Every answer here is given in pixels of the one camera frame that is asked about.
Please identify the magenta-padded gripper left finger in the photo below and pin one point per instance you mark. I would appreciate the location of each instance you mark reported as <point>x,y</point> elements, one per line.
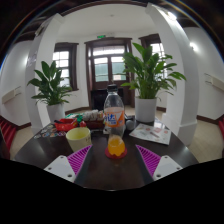
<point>78,160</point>

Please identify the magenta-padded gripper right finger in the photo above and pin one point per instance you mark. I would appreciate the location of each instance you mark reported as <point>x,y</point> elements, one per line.
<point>150,160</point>

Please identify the clear orange soda bottle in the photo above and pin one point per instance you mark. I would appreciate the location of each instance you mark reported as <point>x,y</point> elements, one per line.
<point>114,118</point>

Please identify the pale yellow cup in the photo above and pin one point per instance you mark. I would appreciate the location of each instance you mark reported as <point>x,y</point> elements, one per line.
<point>79,140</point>

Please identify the printed paper leaflet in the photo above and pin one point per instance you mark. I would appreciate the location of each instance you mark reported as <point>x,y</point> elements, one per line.
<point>150,133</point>

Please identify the red plastic box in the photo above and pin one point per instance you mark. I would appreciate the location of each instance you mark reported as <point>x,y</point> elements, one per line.
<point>65,126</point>

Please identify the colourful round stickers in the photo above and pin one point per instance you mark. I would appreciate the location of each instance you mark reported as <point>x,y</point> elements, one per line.
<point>50,131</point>

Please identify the black chair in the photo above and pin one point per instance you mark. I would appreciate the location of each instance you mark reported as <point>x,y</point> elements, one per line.
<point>97,99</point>

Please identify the red carpeted staircase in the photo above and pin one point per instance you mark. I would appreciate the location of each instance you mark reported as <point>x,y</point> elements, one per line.
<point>7,131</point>

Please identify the small potted plant white pot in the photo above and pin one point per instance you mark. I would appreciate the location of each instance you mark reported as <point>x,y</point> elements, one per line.
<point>50,86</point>

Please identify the large potted plant white pot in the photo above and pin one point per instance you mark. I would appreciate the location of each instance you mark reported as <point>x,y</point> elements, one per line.
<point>148,73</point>

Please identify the dark wooden double door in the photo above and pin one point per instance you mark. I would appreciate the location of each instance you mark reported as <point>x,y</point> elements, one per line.
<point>106,66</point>

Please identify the dark framed window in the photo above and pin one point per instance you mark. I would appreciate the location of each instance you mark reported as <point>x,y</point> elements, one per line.
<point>156,46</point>
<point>63,60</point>

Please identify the green exit sign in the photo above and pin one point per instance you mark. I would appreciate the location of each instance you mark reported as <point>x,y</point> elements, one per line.
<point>101,36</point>

